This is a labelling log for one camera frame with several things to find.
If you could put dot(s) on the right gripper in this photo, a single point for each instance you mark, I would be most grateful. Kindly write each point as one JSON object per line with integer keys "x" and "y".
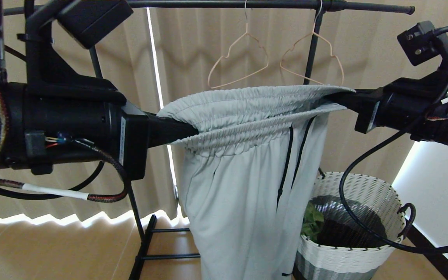
{"x": 403, "y": 109}

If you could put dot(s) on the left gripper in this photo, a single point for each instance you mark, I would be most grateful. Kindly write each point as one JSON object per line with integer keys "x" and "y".
{"x": 76, "y": 124}

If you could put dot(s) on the pink clothes hanger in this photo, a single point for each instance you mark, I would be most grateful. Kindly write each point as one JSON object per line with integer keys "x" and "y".
{"x": 247, "y": 27}
{"x": 294, "y": 72}

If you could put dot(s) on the pale grey shorts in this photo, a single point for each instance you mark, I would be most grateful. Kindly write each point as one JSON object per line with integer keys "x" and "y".
{"x": 239, "y": 194}

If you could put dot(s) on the white laundry basket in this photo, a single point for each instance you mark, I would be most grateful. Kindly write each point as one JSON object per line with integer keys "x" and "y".
{"x": 348, "y": 264}

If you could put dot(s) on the black clothes rack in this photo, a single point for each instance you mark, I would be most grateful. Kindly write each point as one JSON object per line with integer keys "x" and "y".
{"x": 247, "y": 4}

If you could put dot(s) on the window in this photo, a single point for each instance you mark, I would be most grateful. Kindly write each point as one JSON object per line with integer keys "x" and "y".
{"x": 441, "y": 186}

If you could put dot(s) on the green garment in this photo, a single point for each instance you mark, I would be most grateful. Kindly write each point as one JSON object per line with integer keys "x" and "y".
{"x": 312, "y": 223}

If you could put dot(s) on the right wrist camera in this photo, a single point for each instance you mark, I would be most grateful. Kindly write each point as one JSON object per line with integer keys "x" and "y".
{"x": 422, "y": 42}

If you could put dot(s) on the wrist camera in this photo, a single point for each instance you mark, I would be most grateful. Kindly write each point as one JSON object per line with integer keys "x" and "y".
{"x": 91, "y": 19}
{"x": 422, "y": 42}

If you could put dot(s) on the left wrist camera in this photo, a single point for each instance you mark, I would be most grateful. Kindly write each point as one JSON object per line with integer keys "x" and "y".
{"x": 91, "y": 19}

